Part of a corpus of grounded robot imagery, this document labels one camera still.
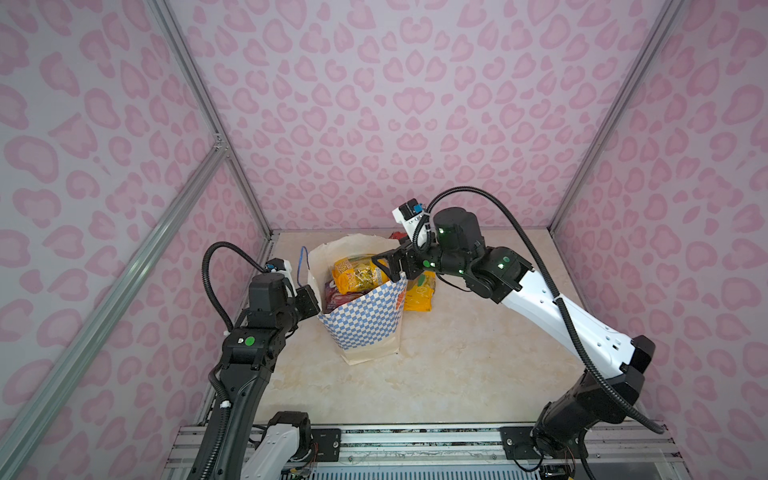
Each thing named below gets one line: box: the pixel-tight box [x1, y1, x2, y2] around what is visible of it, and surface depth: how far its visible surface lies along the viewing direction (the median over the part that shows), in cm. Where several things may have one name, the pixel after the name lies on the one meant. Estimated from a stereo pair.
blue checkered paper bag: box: [307, 234, 408, 365], surface depth 78 cm
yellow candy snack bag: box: [332, 254, 390, 295], surface depth 84 cm
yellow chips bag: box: [404, 270, 437, 312], surface depth 97 cm
